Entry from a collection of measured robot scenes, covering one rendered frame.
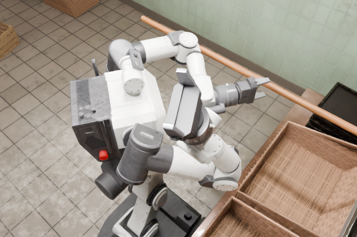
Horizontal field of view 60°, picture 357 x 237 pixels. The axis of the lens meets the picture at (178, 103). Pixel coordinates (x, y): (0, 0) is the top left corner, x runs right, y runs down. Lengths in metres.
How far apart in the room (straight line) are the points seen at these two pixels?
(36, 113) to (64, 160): 0.59
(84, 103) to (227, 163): 0.49
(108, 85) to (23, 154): 1.80
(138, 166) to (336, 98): 1.38
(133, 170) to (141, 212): 0.95
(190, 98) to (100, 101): 0.48
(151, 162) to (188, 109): 0.35
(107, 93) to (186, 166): 0.35
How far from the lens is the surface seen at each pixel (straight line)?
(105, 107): 1.02
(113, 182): 1.30
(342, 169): 1.99
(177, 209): 2.12
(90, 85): 1.10
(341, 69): 2.78
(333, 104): 1.98
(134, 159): 0.91
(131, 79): 0.94
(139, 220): 1.91
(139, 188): 1.64
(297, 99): 1.36
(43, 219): 2.48
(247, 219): 1.67
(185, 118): 0.61
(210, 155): 0.83
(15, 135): 2.94
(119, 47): 1.19
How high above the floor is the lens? 2.17
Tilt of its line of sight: 50 degrees down
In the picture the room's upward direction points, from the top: straight up
